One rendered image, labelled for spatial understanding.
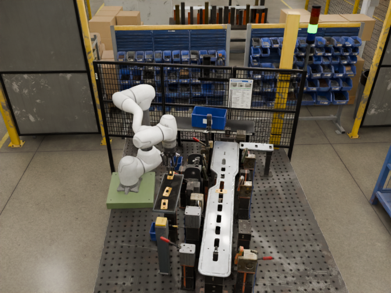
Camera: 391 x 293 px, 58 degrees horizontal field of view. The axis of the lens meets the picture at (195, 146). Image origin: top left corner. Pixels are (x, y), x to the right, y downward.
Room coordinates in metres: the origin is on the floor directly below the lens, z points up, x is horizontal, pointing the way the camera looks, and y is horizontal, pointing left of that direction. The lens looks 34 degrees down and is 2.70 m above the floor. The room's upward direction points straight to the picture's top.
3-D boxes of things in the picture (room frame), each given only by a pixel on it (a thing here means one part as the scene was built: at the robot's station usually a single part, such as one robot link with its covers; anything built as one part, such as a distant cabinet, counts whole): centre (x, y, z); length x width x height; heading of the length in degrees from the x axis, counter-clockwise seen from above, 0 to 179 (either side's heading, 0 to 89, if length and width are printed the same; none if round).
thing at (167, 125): (1.87, 0.18, 1.58); 0.13 x 0.11 x 0.16; 131
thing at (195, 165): (2.07, 0.00, 0.94); 0.18 x 0.13 x 0.49; 173
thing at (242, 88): (2.94, -0.41, 1.30); 0.23 x 0.02 x 0.31; 83
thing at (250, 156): (2.32, -0.44, 0.87); 0.12 x 0.09 x 0.35; 83
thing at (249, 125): (2.86, -0.10, 1.01); 0.90 x 0.22 x 0.03; 83
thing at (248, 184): (1.98, -0.37, 0.87); 0.12 x 0.09 x 0.35; 83
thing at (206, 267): (1.92, -0.19, 1.00); 1.38 x 0.22 x 0.02; 173
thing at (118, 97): (2.31, 0.53, 1.54); 0.18 x 0.14 x 0.13; 41
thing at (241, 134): (2.66, -0.40, 0.88); 0.08 x 0.08 x 0.36; 83
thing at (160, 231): (1.49, 0.20, 0.92); 0.08 x 0.08 x 0.44; 83
